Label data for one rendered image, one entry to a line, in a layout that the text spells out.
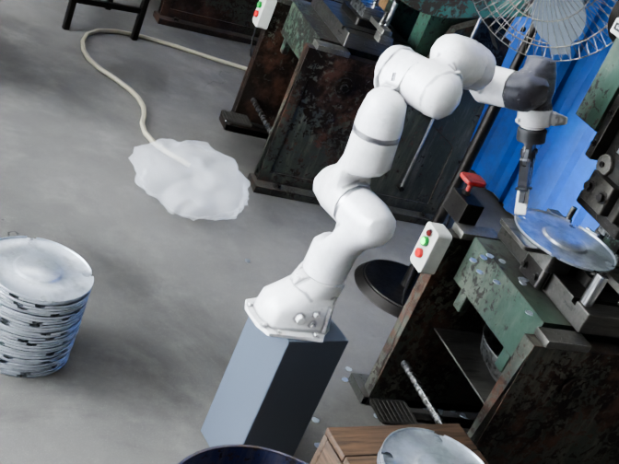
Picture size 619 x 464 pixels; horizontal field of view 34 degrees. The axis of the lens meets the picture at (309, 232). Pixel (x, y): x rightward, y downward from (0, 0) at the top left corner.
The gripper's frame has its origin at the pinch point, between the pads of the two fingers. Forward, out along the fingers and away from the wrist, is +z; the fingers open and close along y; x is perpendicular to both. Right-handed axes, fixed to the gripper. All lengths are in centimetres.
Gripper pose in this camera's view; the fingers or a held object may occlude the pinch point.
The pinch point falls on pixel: (521, 201)
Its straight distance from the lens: 277.6
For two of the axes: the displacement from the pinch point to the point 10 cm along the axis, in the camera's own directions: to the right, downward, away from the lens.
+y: -3.6, 3.1, -8.8
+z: -0.6, 9.3, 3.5
